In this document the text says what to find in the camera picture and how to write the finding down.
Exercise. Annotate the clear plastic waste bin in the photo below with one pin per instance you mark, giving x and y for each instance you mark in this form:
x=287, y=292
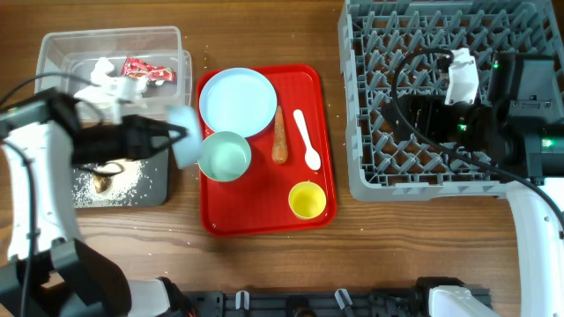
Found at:
x=77, y=53

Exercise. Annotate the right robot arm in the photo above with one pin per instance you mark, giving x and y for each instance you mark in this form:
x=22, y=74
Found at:
x=519, y=126

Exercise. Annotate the black waste tray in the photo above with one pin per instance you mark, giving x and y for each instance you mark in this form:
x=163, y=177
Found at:
x=153, y=188

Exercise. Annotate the red snack wrapper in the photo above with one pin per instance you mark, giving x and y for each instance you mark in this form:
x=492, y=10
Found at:
x=137, y=68

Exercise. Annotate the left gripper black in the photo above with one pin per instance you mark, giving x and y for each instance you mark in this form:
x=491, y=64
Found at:
x=132, y=135

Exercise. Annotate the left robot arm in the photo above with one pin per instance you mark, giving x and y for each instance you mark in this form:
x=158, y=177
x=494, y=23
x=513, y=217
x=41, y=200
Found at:
x=50, y=270

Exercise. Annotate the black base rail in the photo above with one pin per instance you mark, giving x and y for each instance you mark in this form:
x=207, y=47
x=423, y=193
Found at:
x=375, y=303

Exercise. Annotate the orange carrot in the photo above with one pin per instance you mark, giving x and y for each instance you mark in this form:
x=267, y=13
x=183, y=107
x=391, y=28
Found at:
x=279, y=151

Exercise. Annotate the grey-blue dishwasher rack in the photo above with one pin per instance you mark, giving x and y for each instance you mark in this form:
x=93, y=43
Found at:
x=380, y=46

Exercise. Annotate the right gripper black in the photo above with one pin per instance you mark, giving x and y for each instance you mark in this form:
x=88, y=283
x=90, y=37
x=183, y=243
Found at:
x=428, y=106

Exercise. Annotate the yellow cup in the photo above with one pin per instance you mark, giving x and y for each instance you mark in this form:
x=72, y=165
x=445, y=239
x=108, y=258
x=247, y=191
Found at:
x=307, y=200

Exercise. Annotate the mint green bowl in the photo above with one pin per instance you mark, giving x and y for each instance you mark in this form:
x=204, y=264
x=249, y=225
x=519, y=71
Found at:
x=226, y=156

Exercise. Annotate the white plastic spoon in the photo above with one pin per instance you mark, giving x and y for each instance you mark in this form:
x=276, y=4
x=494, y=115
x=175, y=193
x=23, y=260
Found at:
x=312, y=157

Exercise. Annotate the light blue bowl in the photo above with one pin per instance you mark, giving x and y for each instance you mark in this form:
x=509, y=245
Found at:
x=188, y=144

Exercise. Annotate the pile of white rice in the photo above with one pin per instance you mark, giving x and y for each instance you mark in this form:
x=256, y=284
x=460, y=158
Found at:
x=125, y=175

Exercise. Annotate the white tissue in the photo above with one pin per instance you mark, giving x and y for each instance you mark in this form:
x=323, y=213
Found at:
x=107, y=90

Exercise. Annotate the light blue plate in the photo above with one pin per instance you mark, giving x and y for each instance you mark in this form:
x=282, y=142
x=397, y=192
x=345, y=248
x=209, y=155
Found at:
x=238, y=100

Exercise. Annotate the brown mushroom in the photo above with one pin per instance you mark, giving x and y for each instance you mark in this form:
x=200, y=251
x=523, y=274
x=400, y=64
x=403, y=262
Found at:
x=101, y=183

